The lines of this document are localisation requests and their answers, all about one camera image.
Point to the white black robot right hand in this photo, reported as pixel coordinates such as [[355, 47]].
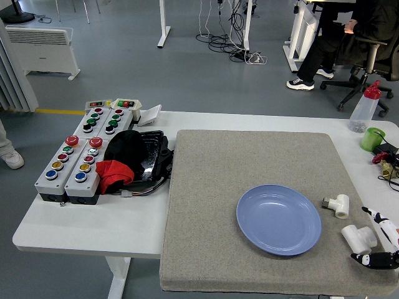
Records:
[[388, 229]]

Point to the large white pipe tee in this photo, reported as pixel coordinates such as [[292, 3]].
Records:
[[358, 238]]

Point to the white pipe tee metal nut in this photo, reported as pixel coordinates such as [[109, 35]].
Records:
[[339, 204]]

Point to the blue plate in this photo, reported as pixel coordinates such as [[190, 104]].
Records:
[[277, 221]]

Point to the black power adapter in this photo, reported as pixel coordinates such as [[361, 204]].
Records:
[[388, 149]]

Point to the green plastic cup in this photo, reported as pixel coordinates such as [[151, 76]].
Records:
[[369, 140]]

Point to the clear squeeze bottle red cap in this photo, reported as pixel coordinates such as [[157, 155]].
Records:
[[363, 110]]

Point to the black office chair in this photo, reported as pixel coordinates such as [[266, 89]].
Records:
[[374, 59]]

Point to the grey-brown mat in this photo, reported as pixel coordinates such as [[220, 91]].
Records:
[[218, 187]]

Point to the seated person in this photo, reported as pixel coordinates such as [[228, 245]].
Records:
[[324, 43]]

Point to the white desk with side panel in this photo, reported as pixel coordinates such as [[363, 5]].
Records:
[[299, 34]]

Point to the white power strip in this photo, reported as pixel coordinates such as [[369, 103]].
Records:
[[257, 59]]

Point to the black plastic tray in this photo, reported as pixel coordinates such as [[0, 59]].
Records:
[[154, 155]]

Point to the white table leg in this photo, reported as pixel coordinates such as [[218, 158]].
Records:
[[117, 277]]

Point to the black fabric bag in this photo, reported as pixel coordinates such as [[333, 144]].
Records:
[[124, 148]]

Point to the white table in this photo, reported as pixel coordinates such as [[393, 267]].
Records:
[[109, 224]]

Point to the red cloth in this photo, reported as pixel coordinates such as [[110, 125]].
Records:
[[113, 172]]

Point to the grey four-button control box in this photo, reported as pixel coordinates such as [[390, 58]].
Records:
[[85, 120], [123, 120]]

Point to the grey five-button control box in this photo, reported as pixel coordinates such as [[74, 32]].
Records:
[[51, 183], [79, 188]]

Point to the metal chair legs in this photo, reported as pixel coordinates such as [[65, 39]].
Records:
[[84, 12]]

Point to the standing person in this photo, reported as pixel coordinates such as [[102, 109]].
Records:
[[11, 159]]

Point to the white panel heater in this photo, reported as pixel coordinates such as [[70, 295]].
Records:
[[43, 53]]

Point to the white ribbed partition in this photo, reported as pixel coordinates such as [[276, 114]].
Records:
[[12, 81]]

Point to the black fan base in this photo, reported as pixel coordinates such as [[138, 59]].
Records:
[[17, 15]]

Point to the white wall switch panel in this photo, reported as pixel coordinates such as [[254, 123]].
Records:
[[149, 116]]

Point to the beige red-green switch box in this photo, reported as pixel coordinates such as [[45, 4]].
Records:
[[126, 103]]

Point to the white desk frame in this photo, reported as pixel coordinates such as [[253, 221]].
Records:
[[162, 31]]

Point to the flat grey switch plate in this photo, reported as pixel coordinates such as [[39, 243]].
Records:
[[95, 104]]

